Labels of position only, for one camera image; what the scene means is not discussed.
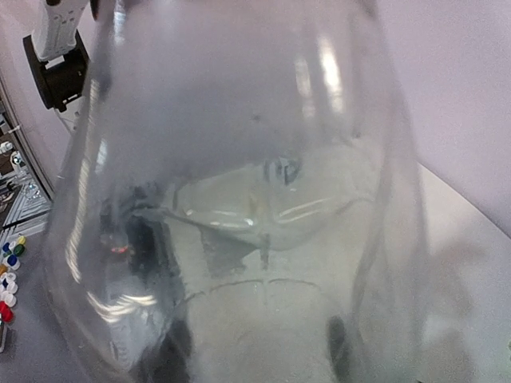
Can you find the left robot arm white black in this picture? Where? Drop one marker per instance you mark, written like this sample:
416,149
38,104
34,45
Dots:
56,54

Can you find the crushed clear bottle red label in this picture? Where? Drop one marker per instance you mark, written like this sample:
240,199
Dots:
240,202

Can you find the loose coloured bottle caps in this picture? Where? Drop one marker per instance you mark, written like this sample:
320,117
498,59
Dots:
11,253

